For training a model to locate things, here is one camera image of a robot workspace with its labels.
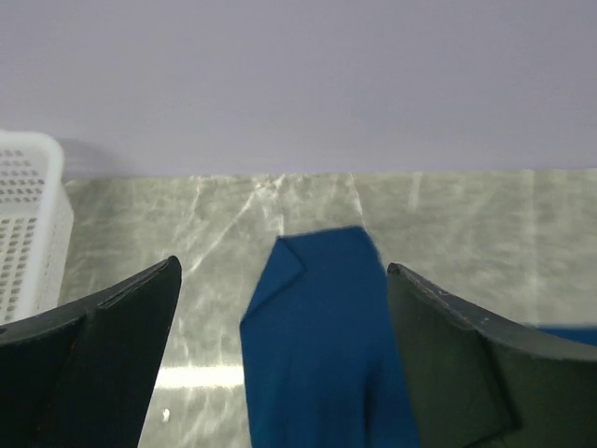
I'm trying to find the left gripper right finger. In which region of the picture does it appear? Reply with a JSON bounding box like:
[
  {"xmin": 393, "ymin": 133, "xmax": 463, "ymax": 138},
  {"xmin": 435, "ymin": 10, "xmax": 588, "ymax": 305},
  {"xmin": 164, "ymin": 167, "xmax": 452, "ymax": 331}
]
[{"xmin": 387, "ymin": 263, "xmax": 596, "ymax": 447}]

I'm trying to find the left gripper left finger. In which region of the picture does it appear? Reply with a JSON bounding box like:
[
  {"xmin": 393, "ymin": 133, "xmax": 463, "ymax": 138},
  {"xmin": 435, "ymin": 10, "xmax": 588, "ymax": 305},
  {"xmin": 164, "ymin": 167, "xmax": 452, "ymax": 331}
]
[{"xmin": 1, "ymin": 257, "xmax": 182, "ymax": 447}]

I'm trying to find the blue printed t-shirt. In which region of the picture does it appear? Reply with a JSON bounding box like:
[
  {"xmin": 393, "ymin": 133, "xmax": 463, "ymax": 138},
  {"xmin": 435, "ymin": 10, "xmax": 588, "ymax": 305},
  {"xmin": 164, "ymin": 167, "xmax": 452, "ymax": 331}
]
[{"xmin": 239, "ymin": 225, "xmax": 597, "ymax": 448}]

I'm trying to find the white perforated plastic basket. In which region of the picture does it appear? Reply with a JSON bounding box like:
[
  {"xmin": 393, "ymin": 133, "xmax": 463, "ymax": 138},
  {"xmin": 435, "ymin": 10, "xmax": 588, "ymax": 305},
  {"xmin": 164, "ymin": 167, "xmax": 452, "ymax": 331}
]
[{"xmin": 0, "ymin": 131, "xmax": 74, "ymax": 325}]

